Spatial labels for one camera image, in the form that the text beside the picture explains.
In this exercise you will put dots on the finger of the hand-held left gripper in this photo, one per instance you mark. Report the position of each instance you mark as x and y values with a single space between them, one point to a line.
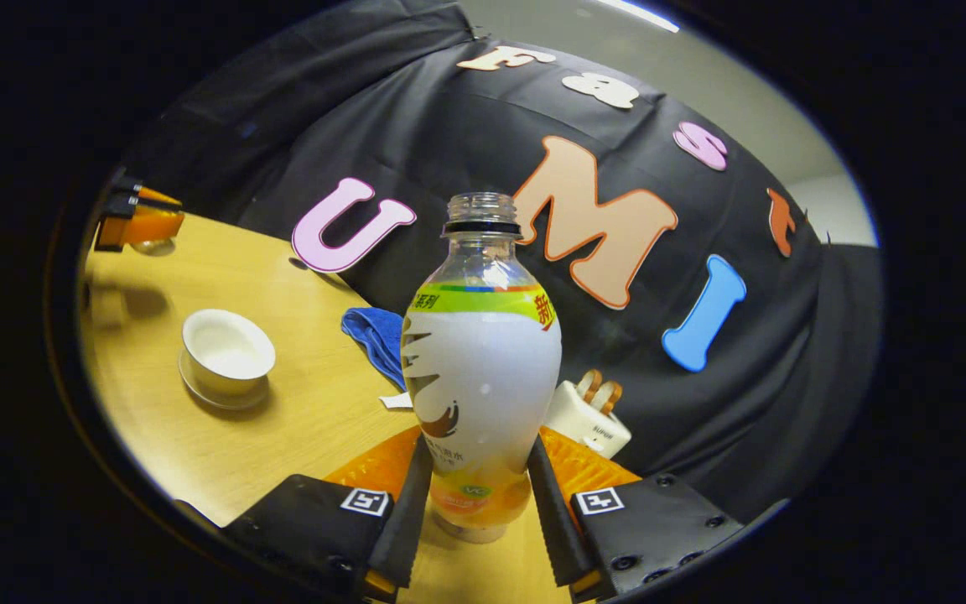
152 225
135 191

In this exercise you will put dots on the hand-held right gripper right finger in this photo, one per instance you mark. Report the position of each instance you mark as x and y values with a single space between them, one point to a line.
552 520

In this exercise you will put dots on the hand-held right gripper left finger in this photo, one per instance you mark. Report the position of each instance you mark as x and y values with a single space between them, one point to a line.
412 520

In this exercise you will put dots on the white teacup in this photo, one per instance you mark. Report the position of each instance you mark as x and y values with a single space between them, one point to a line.
227 352

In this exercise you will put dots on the white orange water bottle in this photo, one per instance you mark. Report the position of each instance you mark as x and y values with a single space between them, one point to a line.
483 377

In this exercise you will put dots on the white toaster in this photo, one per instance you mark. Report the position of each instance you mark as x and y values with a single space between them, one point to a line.
588 428

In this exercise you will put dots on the bread slice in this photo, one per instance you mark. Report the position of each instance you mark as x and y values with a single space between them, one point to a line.
589 384
610 394

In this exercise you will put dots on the blue towel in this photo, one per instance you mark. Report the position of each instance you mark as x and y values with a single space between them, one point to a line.
378 335

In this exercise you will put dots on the black backdrop cloth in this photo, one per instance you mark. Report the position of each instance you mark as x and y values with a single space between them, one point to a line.
449 126

